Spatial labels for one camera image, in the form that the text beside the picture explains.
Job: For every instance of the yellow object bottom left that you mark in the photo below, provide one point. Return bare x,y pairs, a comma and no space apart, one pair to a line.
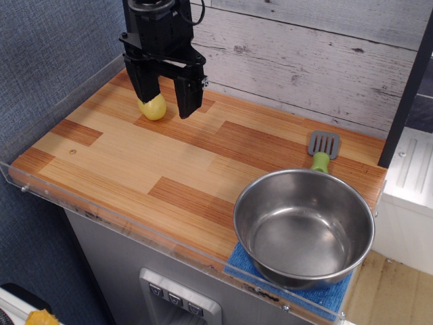
41,317

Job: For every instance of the grey cabinet with dispenser panel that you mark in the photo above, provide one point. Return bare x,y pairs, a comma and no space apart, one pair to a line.
148,278

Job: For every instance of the stainless steel bowl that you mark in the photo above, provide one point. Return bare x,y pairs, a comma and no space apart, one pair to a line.
303,228

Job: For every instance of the clear acrylic table guard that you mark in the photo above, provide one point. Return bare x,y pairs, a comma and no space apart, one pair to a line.
94,192

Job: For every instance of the white toy sink unit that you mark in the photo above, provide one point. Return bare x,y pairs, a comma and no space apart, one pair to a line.
403,213

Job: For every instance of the grey spatula green handle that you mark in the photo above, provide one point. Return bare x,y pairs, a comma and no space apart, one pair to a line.
323,147

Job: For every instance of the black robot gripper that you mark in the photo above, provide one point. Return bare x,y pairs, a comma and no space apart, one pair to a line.
158,43

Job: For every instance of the black vertical post right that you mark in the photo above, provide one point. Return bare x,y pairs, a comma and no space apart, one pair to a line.
418,69

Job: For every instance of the yellow potato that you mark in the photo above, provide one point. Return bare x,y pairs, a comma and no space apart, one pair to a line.
154,109

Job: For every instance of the black white device bottom left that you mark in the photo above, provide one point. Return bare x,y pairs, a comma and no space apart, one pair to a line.
17,303

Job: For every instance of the blue microfibre cloth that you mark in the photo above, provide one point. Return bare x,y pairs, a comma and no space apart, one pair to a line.
325,303

